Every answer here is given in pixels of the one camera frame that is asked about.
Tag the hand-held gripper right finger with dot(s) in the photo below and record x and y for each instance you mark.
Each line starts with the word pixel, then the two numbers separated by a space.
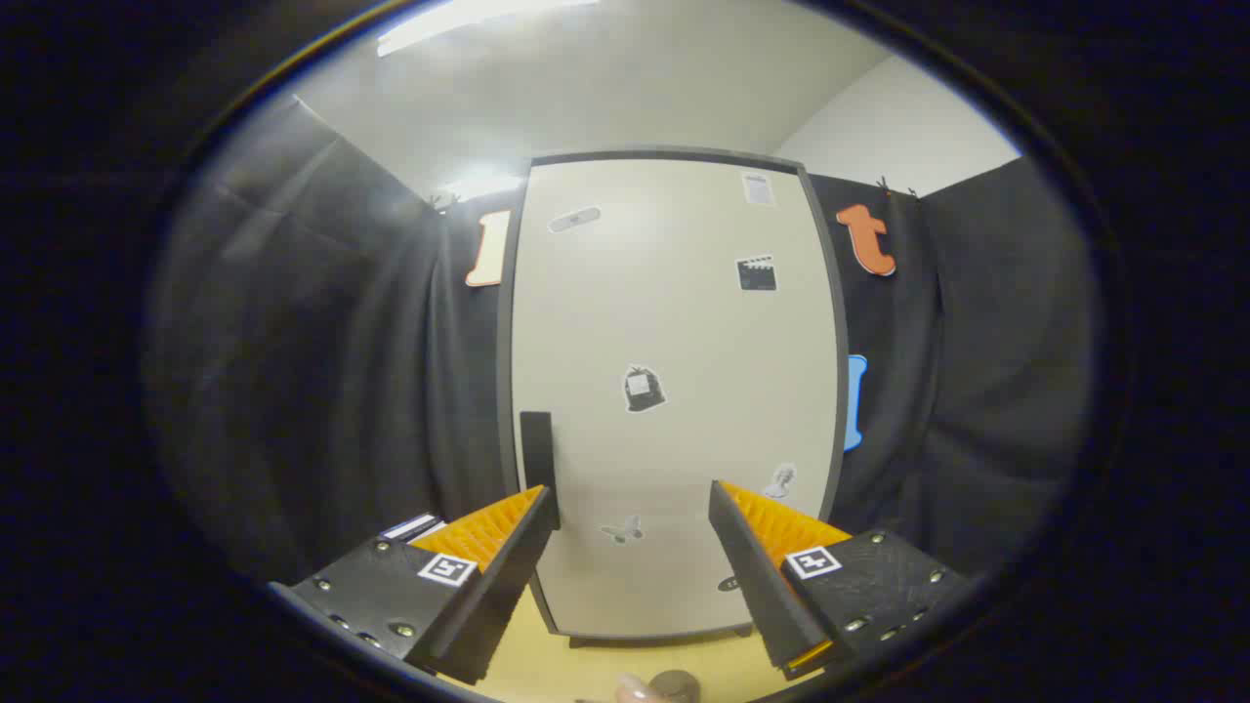
pixel 757 576

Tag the dark blue book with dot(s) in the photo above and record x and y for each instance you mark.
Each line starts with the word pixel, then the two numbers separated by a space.
pixel 402 527

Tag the brown fuzzy slipper shoe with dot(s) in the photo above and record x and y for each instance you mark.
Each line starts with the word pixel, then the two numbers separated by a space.
pixel 676 688

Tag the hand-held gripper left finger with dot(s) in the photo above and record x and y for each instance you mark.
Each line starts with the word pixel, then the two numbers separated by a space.
pixel 508 576

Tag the grey shoe cabinet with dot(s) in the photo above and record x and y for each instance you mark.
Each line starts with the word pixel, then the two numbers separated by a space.
pixel 840 332

